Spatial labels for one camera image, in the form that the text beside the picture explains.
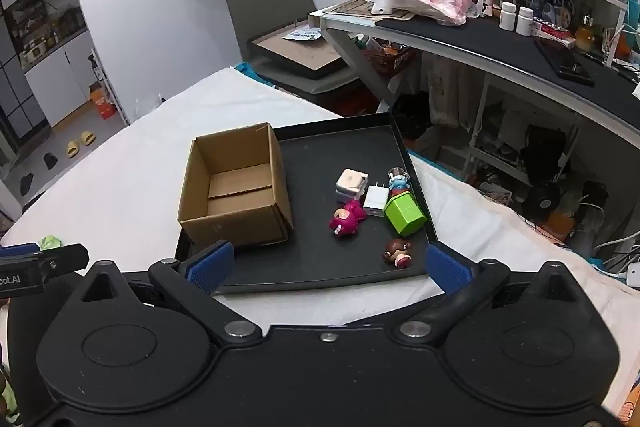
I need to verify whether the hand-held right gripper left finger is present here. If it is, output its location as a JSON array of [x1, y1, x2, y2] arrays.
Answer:
[[75, 241, 263, 341]]

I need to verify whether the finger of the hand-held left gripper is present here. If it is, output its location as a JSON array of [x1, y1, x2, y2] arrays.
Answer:
[[0, 243, 91, 280]]

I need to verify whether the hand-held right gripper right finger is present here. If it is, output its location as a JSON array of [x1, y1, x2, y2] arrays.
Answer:
[[400, 243, 589, 341]]

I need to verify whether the brown cardboard box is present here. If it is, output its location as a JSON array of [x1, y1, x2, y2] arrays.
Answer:
[[177, 123, 295, 249]]

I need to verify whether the black tray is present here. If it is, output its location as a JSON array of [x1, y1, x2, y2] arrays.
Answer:
[[174, 114, 440, 295]]

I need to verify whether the pink bear toy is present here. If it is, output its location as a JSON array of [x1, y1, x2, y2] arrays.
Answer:
[[328, 200, 369, 238]]

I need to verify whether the white lavender charger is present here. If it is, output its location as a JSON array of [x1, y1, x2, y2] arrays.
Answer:
[[334, 169, 370, 206]]

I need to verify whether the brown-haired figurine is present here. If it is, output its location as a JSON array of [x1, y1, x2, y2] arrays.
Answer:
[[382, 238, 415, 268]]

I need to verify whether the green cube box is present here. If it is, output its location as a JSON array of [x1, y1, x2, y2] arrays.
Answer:
[[383, 193, 427, 238]]

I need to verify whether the blue figurine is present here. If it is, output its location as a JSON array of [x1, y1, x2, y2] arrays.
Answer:
[[387, 167, 412, 198]]

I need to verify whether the white plug adapter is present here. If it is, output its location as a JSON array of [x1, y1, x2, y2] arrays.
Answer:
[[362, 184, 390, 219]]

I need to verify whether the black floor fan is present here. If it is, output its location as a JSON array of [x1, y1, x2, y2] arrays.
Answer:
[[522, 182, 563, 223]]

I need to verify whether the orange box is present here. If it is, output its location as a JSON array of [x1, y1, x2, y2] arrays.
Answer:
[[89, 83, 117, 120]]

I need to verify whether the white tote bag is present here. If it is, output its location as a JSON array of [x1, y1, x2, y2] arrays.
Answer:
[[427, 57, 483, 128]]

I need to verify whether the teal blanket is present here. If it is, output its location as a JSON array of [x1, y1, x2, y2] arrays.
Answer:
[[234, 61, 281, 88]]

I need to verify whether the red basket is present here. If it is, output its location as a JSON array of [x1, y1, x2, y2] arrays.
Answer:
[[362, 42, 418, 78]]

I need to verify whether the kitchen shelf with jars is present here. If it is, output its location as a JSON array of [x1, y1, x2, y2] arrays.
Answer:
[[2, 0, 88, 68]]

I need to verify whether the black desk mat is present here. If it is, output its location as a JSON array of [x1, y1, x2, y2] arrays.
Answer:
[[375, 14, 640, 128]]

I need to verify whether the grey glass desk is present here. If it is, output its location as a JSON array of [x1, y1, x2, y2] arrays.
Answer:
[[307, 0, 640, 142]]

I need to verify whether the black phone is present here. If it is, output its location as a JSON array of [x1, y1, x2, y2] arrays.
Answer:
[[532, 36, 596, 86]]

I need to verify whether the silver blue packet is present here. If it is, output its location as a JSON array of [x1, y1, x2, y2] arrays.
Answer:
[[281, 28, 323, 42]]

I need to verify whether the red white carton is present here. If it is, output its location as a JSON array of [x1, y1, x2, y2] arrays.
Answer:
[[532, 19, 576, 48]]

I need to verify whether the grey chair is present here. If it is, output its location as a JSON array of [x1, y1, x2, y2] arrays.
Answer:
[[221, 0, 371, 118]]

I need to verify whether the amber bottle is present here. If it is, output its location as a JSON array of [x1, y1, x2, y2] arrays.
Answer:
[[575, 14, 596, 52]]

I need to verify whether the brown striped mat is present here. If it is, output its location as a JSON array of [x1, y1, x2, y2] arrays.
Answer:
[[327, 0, 416, 20]]

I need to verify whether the black picture frame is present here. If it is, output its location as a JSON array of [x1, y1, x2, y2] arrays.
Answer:
[[247, 24, 351, 80]]

